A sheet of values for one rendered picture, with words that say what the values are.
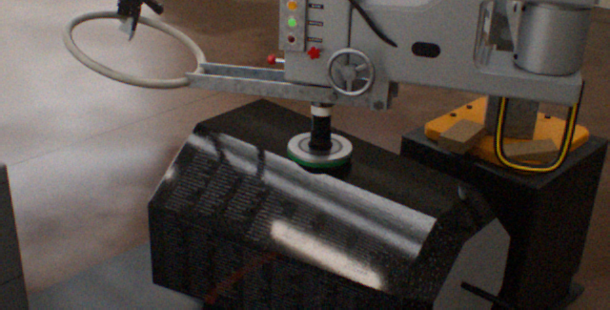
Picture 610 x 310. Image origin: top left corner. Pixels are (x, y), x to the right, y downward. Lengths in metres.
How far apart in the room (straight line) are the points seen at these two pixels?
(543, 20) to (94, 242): 2.35
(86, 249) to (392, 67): 1.92
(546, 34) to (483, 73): 0.20
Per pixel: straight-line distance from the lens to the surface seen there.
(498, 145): 2.32
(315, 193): 2.36
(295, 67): 2.25
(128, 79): 2.37
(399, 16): 2.14
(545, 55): 2.14
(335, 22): 2.17
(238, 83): 2.39
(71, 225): 3.79
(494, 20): 2.74
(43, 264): 3.54
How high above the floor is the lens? 1.96
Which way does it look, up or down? 25 degrees down
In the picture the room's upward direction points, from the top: 2 degrees clockwise
